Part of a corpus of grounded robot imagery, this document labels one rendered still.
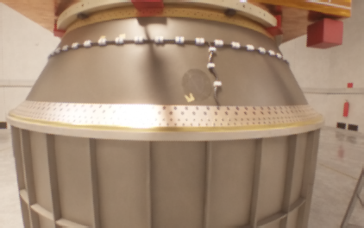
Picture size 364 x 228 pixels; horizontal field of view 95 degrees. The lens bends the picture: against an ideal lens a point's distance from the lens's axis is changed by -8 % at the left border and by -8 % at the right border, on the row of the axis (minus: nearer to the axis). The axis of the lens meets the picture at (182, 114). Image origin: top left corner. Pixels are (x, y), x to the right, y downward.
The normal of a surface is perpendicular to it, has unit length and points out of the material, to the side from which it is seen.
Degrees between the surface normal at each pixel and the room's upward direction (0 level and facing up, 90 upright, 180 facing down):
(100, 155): 90
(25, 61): 90
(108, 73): 62
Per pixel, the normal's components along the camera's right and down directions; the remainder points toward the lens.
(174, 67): 0.07, -0.37
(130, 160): -0.07, 0.10
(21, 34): 0.16, 0.11
